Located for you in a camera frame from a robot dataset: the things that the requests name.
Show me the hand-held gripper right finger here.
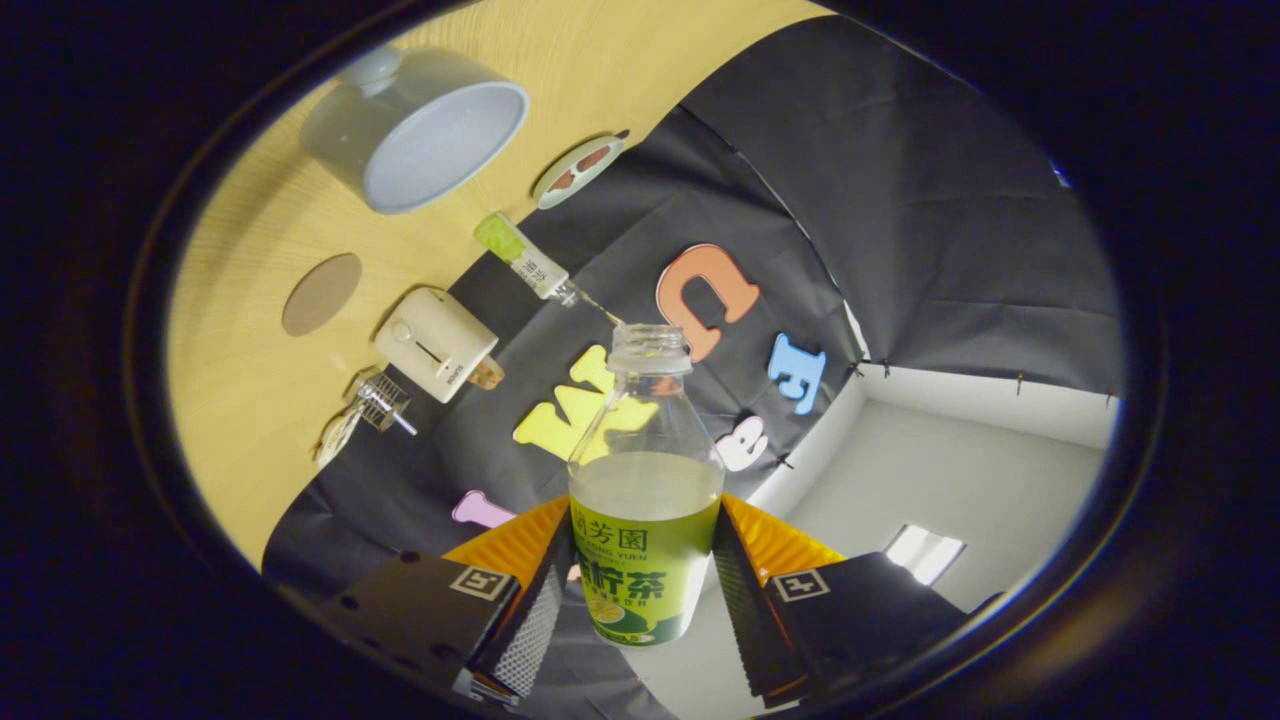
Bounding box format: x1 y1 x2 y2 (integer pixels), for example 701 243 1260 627
712 493 1006 706

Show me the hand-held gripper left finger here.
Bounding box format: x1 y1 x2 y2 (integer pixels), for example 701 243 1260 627
320 495 573 706

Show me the green label juice bottle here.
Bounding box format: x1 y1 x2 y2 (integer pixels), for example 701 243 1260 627
567 323 725 648

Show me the round brown coaster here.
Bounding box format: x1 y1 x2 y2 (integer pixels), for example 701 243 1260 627
281 252 363 338

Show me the grey white cup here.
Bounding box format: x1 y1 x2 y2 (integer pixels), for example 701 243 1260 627
300 45 530 216

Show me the slim capped green drink bottle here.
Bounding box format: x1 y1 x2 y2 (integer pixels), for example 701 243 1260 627
473 211 581 306

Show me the ceiling light panel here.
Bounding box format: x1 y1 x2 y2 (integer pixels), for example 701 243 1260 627
885 524 967 587

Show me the small white food tray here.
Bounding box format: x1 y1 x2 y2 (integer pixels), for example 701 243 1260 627
316 405 366 469

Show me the white toaster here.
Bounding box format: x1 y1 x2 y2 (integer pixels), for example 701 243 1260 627
374 287 501 405

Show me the wooden table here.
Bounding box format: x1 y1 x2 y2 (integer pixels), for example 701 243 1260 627
165 0 831 569

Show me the pale green plate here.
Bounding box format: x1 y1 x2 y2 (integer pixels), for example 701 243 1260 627
532 132 629 211

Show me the wire mesh holder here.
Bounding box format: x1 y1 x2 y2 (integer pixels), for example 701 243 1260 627
350 368 413 433

